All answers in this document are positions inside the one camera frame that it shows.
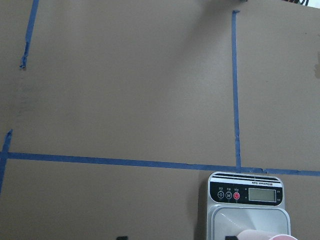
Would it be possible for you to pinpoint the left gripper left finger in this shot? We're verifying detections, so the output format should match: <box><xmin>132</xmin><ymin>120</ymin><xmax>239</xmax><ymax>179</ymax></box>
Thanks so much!
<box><xmin>116</xmin><ymin>236</ymin><xmax>128</xmax><ymax>240</ymax></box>

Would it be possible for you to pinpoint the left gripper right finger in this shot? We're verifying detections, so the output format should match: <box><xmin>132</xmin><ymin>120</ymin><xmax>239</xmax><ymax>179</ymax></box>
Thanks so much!
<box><xmin>225</xmin><ymin>235</ymin><xmax>237</xmax><ymax>240</ymax></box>

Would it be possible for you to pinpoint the pink plastic cup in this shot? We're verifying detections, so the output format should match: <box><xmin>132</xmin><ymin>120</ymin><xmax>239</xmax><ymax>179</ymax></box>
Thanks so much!
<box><xmin>236</xmin><ymin>229</ymin><xmax>296</xmax><ymax>240</ymax></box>

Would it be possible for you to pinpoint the silver digital kitchen scale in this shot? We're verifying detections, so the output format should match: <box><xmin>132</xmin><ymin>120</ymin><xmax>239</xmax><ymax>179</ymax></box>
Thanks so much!
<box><xmin>205</xmin><ymin>171</ymin><xmax>291</xmax><ymax>240</ymax></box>

